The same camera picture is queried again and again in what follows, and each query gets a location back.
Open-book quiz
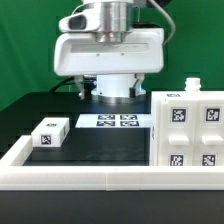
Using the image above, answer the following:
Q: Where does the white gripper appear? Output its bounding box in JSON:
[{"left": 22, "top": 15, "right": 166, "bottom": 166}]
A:
[{"left": 54, "top": 10, "right": 164, "bottom": 100}]

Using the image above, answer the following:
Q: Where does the white cabinet top block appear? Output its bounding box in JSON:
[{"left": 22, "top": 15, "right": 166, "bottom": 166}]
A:
[{"left": 31, "top": 117, "right": 70, "bottom": 147}]

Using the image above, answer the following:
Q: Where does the white cabinet door panel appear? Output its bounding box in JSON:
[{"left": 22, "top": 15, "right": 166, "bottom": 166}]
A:
[
  {"left": 195, "top": 100, "right": 224, "bottom": 166},
  {"left": 163, "top": 103, "right": 195, "bottom": 166}
]

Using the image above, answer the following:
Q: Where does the white cabinet body box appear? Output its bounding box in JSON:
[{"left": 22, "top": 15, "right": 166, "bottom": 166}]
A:
[{"left": 149, "top": 78, "right": 224, "bottom": 166}]

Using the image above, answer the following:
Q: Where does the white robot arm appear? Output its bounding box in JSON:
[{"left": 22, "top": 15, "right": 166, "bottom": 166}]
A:
[{"left": 54, "top": 0, "right": 176, "bottom": 104}]

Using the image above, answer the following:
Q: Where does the black cable bundle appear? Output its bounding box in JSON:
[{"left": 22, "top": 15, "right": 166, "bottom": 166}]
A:
[{"left": 49, "top": 75, "right": 84, "bottom": 93}]

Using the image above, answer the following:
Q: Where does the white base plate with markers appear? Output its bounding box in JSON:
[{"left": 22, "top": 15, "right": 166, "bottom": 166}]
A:
[{"left": 75, "top": 114, "right": 151, "bottom": 128}]

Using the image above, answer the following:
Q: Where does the white U-shaped fence frame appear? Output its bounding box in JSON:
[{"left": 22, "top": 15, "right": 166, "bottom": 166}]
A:
[{"left": 0, "top": 135, "right": 224, "bottom": 191}]

